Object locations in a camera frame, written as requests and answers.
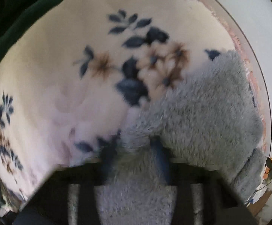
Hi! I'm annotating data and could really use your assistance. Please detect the grey fluffy pants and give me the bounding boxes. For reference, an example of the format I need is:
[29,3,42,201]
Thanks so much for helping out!
[96,51,265,224]

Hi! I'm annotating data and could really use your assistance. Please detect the floral fleece bed blanket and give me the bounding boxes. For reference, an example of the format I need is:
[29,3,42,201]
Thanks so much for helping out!
[0,0,238,211]

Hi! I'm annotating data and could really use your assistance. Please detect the white headboard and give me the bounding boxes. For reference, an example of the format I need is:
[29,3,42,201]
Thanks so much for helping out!
[192,0,272,160]

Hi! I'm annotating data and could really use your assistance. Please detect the black power adapter with cable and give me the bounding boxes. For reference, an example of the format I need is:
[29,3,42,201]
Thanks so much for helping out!
[253,158,272,194]

